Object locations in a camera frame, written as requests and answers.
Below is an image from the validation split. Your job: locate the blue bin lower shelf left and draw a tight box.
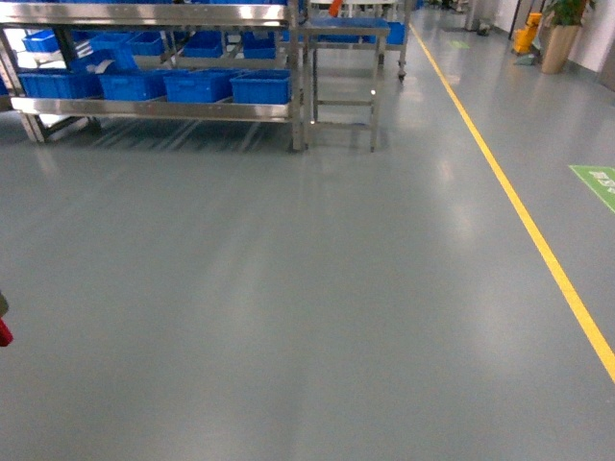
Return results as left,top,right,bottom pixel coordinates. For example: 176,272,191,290
18,69,103,99

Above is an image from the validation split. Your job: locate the green floor sign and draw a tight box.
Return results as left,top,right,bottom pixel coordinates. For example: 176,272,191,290
569,165,615,212

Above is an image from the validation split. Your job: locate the steel shelf rack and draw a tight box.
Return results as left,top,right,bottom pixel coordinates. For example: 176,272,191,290
1,1,306,151

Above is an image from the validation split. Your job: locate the yellow mop bucket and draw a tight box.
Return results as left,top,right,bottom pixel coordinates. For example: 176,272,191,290
512,12,542,55

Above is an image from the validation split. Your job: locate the rear steel wheeled rack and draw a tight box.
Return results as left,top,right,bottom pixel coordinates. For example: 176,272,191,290
337,1,420,82

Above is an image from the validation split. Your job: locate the blue bin lower shelf right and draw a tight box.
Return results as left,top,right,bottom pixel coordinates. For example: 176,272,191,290
230,69,292,105

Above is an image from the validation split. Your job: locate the potted plant gold planter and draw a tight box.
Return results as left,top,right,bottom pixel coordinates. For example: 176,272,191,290
540,0,598,75

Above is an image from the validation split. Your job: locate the small steel table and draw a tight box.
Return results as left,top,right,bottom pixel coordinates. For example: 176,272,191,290
301,17,389,152

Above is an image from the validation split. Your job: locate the blue bin shelf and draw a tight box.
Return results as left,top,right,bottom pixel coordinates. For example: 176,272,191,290
98,70,168,101
163,69,241,104
18,69,103,99
230,69,292,105

